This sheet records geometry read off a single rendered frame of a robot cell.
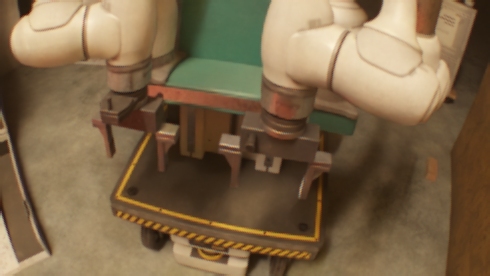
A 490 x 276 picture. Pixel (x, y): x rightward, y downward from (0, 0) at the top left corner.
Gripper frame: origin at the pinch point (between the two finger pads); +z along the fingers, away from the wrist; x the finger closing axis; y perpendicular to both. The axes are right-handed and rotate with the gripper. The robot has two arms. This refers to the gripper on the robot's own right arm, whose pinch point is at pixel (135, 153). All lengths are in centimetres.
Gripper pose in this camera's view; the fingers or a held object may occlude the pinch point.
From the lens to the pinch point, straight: 75.4
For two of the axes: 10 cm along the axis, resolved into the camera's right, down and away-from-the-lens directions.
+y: 1.7, -6.0, 7.9
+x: -9.8, -1.8, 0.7
